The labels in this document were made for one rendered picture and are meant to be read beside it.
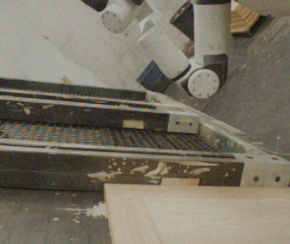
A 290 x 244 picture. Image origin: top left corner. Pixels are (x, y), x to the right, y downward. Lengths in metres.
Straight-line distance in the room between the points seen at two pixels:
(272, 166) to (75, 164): 0.40
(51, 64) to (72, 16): 1.64
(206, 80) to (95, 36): 5.12
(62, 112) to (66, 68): 3.38
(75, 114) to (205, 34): 0.54
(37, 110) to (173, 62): 0.53
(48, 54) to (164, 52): 3.76
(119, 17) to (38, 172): 0.37
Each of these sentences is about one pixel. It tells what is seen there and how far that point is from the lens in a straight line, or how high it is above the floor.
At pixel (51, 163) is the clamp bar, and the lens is 0.53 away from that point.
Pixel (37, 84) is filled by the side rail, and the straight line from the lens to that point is 2.03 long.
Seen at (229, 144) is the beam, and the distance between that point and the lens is 0.93.
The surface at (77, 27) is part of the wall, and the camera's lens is 5.79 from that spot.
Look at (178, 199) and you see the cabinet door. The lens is 0.52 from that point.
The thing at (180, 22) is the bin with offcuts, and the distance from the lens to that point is 4.93.
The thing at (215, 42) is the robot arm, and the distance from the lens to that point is 0.72.
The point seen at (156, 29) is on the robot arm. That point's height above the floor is 1.30.
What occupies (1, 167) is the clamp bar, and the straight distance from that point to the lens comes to 0.54.
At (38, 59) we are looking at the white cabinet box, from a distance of 4.44.
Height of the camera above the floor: 1.40
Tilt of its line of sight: 17 degrees down
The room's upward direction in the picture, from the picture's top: 52 degrees counter-clockwise
